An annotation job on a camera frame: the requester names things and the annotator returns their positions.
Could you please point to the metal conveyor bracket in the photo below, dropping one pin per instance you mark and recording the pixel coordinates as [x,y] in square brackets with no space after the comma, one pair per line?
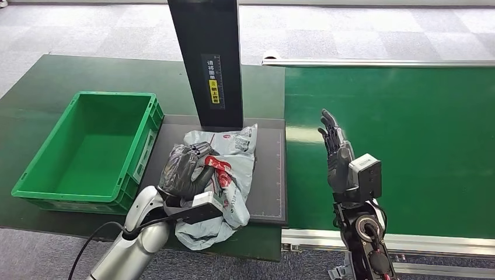
[342,270]

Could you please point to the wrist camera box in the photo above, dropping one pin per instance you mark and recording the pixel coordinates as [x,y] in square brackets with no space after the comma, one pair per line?
[367,177]
[201,206]

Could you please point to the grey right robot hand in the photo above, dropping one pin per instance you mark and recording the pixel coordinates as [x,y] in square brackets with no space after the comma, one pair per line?
[339,162]

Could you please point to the green plastic crate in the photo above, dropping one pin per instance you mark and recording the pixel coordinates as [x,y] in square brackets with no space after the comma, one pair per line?
[92,154]

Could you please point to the silver conveyor side rail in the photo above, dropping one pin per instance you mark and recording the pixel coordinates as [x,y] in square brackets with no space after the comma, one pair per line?
[309,239]
[379,62]

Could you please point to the green conveyor belt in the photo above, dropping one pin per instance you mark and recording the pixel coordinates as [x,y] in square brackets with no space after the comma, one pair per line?
[425,116]

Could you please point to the grey plastic mailer package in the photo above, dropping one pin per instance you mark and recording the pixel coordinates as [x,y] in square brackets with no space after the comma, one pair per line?
[236,170]

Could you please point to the black inbound scanner machine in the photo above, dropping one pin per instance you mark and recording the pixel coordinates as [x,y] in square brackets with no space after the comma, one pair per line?
[267,177]

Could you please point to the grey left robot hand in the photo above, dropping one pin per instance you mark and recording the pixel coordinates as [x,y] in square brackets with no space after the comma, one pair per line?
[183,174]

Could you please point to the black yellow column label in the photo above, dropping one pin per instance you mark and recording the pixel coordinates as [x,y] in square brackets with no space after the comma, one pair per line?
[214,83]

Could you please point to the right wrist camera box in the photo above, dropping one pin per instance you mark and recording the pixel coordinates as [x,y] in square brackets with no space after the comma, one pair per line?
[367,177]

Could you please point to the dark green table mat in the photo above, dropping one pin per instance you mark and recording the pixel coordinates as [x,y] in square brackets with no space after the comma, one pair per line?
[46,85]

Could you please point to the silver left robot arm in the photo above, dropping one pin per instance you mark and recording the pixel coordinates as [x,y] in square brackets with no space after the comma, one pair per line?
[135,243]

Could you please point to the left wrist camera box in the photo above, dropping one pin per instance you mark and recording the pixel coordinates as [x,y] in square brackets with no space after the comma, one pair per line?
[201,206]

